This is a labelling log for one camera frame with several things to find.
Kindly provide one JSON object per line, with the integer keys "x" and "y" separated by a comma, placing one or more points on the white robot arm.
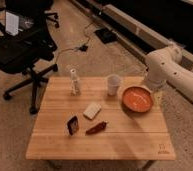
{"x": 163, "y": 66}

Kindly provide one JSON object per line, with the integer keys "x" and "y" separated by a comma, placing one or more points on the white sponge block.
{"x": 92, "y": 110}

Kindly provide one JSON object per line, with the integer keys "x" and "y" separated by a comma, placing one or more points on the small clear bottle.
{"x": 75, "y": 81}

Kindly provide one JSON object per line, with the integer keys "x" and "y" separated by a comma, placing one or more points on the wooden folding table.
{"x": 127, "y": 136}

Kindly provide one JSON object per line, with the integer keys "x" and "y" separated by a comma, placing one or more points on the black floor power adapter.
{"x": 83, "y": 48}

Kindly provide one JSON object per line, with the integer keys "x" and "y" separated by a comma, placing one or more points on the orange bowl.
{"x": 137, "y": 99}

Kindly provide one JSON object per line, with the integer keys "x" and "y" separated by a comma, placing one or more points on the black floor plate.
{"x": 105, "y": 35}

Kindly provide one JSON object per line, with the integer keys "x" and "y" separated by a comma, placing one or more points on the black office chair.
{"x": 20, "y": 51}

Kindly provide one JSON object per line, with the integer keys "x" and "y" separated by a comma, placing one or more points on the white paper on chair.
{"x": 11, "y": 23}

